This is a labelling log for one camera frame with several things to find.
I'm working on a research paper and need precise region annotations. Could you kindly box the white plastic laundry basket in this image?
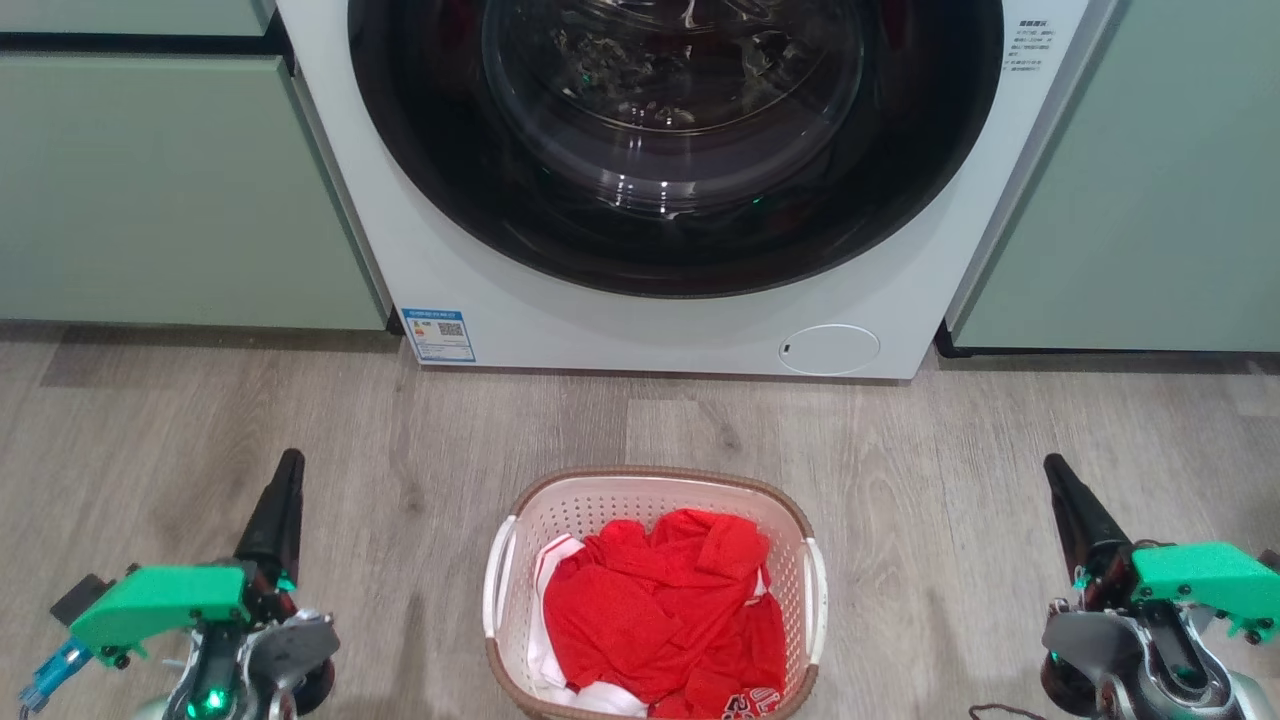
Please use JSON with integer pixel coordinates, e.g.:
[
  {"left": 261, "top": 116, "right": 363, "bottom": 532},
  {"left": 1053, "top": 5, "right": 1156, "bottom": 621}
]
[{"left": 483, "top": 466, "right": 829, "bottom": 720}]

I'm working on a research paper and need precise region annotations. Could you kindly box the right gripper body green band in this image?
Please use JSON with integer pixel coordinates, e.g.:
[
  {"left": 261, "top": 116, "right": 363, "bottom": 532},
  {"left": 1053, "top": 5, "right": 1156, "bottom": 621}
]
[{"left": 1075, "top": 542, "right": 1280, "bottom": 646}]

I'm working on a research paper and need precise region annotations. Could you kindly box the round black washing machine door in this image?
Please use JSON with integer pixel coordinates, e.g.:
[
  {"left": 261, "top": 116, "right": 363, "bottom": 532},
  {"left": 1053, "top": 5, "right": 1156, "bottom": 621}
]
[{"left": 348, "top": 0, "right": 1005, "bottom": 300}]

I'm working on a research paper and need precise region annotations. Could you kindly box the blue energy label sticker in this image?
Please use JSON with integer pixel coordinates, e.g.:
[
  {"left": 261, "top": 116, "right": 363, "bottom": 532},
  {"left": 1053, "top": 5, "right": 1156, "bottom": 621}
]
[{"left": 402, "top": 308, "right": 477, "bottom": 364}]

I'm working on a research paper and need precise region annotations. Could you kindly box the large green cabinet door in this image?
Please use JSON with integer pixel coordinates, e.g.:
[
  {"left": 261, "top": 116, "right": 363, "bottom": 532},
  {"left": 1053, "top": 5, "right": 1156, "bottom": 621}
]
[{"left": 0, "top": 54, "right": 391, "bottom": 332}]

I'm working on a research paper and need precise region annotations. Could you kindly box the blue cable connector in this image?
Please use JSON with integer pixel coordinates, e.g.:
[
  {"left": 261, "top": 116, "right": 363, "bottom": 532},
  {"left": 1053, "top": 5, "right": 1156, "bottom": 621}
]
[{"left": 20, "top": 638, "right": 93, "bottom": 713}]

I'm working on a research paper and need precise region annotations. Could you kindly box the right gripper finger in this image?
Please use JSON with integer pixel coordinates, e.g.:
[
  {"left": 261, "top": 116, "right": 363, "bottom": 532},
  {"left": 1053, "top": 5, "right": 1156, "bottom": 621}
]
[{"left": 1043, "top": 453, "right": 1136, "bottom": 593}]

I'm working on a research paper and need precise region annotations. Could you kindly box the round white filter cover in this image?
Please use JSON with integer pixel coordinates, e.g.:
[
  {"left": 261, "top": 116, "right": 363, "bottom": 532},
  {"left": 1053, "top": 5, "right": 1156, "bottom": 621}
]
[{"left": 779, "top": 324, "right": 882, "bottom": 377}]

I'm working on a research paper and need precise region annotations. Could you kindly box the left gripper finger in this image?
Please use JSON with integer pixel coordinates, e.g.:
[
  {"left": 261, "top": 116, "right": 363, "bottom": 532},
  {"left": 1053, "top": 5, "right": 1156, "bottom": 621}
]
[{"left": 233, "top": 449, "right": 306, "bottom": 591}]

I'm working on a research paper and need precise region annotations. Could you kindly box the tall green cabinet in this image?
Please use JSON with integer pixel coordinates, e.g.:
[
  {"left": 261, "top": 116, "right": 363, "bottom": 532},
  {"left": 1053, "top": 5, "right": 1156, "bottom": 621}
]
[{"left": 948, "top": 0, "right": 1280, "bottom": 355}]

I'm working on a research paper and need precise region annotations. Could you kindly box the red mesh jersey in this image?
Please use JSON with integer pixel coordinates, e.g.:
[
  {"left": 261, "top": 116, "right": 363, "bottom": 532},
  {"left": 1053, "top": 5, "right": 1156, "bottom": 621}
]
[{"left": 543, "top": 508, "right": 788, "bottom": 720}]

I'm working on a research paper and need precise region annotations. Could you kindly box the small green cabinet panel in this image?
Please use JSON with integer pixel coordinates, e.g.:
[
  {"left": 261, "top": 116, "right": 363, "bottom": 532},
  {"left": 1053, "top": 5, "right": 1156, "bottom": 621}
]
[{"left": 0, "top": 0, "right": 277, "bottom": 38}]

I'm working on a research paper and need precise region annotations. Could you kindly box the white front-load washing machine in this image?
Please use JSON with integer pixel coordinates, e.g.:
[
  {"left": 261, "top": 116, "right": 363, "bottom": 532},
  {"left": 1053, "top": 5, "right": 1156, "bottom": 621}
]
[{"left": 275, "top": 0, "right": 1119, "bottom": 382}]

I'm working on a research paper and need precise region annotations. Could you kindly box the black text instruction sticker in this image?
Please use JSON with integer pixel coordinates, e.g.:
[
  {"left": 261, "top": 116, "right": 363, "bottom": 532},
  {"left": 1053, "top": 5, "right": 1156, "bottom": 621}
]
[{"left": 1003, "top": 18, "right": 1051, "bottom": 77}]

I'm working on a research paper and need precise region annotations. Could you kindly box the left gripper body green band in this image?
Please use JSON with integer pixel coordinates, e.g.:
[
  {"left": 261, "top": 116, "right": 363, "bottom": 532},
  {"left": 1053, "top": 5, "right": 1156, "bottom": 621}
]
[{"left": 68, "top": 562, "right": 298, "bottom": 669}]

